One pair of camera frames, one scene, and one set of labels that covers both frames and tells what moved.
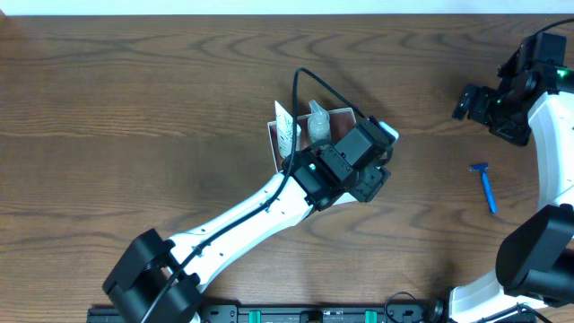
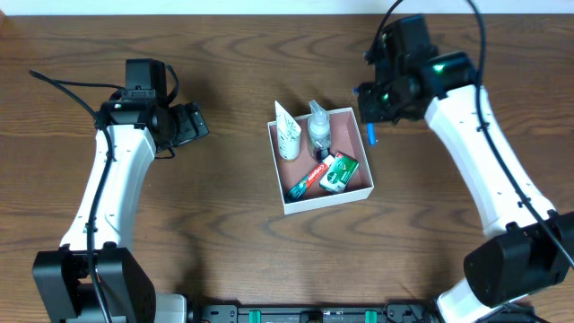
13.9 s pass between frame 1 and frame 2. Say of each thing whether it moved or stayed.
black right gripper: moved
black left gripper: moved
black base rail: stayed
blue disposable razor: moved
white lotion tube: stayed
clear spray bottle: stayed
